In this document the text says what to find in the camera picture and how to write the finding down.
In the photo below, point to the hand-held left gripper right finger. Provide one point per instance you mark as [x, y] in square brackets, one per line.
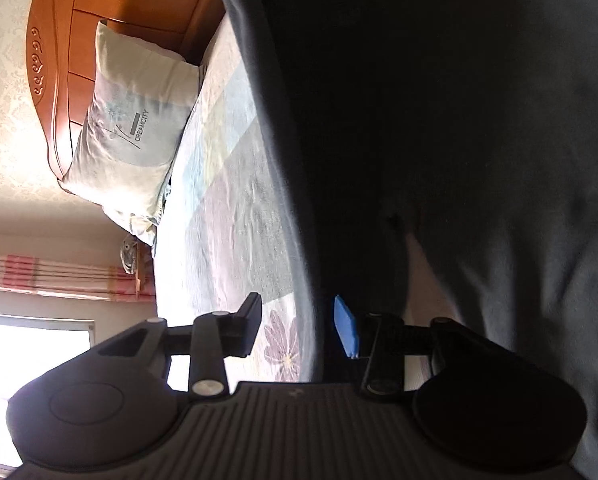
[346, 328]

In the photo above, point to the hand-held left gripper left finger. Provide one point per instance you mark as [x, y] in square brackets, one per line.
[251, 322]

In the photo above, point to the dark grey pants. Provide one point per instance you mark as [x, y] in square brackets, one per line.
[429, 110]

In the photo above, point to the wooden nightstand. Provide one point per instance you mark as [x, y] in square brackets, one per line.
[146, 270]

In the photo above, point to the bed with patchwork floral sheet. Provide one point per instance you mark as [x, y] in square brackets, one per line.
[229, 185]

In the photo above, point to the patterned cloth bundle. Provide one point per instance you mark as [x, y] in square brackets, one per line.
[129, 255]

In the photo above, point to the small pale pillow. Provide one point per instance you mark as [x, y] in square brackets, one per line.
[146, 227]

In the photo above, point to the pink striped curtain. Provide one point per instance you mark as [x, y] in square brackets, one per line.
[54, 277]

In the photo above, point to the window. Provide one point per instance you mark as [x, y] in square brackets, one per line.
[29, 360]

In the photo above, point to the large pale printed pillow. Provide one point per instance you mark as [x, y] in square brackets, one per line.
[129, 125]

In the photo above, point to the wooden carved headboard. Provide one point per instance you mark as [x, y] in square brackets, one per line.
[129, 5]

